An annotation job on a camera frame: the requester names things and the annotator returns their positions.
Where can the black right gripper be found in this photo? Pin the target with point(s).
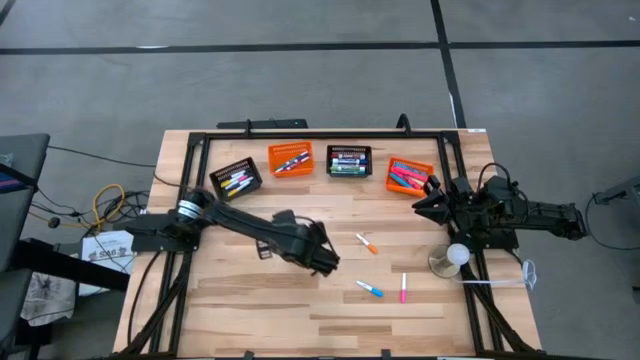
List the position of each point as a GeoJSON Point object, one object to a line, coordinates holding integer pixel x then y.
{"type": "Point", "coordinates": [457, 202]}

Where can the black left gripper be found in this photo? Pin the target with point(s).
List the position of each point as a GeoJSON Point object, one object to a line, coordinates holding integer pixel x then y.
{"type": "Point", "coordinates": [317, 250]}

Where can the pink highlighter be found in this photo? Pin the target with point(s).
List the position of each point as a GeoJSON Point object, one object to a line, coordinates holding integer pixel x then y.
{"type": "Point", "coordinates": [414, 170]}
{"type": "Point", "coordinates": [415, 181]}

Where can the blue highlighter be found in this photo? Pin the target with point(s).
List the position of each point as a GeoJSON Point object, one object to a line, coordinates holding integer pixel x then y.
{"type": "Point", "coordinates": [400, 180]}

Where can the orange cap white marker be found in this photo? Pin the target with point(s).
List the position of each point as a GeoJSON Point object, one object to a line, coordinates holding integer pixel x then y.
{"type": "Point", "coordinates": [366, 243]}

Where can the teal blue whiteboard marker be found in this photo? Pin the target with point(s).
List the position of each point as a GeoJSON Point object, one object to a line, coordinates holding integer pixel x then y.
{"type": "Point", "coordinates": [347, 173]}

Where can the thin red marker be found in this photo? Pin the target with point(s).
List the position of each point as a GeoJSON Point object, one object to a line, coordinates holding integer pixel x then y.
{"type": "Point", "coordinates": [285, 165]}

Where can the thin dark blue marker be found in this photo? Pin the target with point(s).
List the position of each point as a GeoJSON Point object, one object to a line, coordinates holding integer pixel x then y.
{"type": "Point", "coordinates": [302, 160]}

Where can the thin yellow tip marker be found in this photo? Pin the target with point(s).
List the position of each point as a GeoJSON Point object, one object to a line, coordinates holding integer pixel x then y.
{"type": "Point", "coordinates": [232, 192]}

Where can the pink cap white marker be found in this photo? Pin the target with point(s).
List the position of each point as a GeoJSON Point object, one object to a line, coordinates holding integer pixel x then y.
{"type": "Point", "coordinates": [242, 179]}

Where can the yellow cap white marker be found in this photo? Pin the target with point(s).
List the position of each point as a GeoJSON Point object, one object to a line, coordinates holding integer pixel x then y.
{"type": "Point", "coordinates": [226, 184]}

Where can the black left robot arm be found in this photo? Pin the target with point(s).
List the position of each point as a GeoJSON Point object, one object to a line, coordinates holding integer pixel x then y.
{"type": "Point", "coordinates": [240, 222]}

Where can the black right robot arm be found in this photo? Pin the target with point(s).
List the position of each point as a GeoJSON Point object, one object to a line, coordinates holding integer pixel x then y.
{"type": "Point", "coordinates": [525, 212]}

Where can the orange plastic basket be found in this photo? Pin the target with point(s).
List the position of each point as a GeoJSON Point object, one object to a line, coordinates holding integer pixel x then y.
{"type": "Point", "coordinates": [395, 191]}
{"type": "Point", "coordinates": [291, 147]}

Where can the brass lamp with white bulb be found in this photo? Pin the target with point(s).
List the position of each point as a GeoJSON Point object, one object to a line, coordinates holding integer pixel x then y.
{"type": "Point", "coordinates": [442, 265]}

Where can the blue cap white marker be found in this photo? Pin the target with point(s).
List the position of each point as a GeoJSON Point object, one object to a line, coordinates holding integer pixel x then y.
{"type": "Point", "coordinates": [370, 289]}

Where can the thin pink marker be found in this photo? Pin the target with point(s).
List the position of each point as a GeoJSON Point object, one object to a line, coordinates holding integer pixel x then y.
{"type": "Point", "coordinates": [403, 288]}

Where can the black plastic basket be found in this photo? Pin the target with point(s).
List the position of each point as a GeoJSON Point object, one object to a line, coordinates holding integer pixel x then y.
{"type": "Point", "coordinates": [235, 165]}
{"type": "Point", "coordinates": [350, 148]}

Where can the black power strip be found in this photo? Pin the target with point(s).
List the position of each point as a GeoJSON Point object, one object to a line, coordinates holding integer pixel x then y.
{"type": "Point", "coordinates": [270, 124]}

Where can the black chair base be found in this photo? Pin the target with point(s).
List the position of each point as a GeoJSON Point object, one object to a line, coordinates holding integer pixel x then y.
{"type": "Point", "coordinates": [620, 191]}

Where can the white cardboard box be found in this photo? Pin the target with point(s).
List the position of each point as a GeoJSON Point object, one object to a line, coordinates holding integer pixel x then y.
{"type": "Point", "coordinates": [107, 250]}

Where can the black stand bar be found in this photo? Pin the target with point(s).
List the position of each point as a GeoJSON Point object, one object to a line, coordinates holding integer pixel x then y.
{"type": "Point", "coordinates": [75, 265]}

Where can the white cloth bag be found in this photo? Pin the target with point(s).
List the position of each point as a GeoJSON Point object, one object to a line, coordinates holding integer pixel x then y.
{"type": "Point", "coordinates": [47, 300]}

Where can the dark office desk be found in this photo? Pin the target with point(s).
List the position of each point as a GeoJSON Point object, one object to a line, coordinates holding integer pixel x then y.
{"type": "Point", "coordinates": [22, 215]}

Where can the computer monitor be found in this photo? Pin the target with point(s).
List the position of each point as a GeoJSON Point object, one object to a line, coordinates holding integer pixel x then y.
{"type": "Point", "coordinates": [12, 180]}

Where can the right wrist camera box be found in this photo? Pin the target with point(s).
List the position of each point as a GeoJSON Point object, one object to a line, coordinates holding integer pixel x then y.
{"type": "Point", "coordinates": [432, 184]}

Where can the black aluminium rig frame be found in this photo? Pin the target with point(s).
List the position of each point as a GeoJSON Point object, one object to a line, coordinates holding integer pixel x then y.
{"type": "Point", "coordinates": [325, 135]}

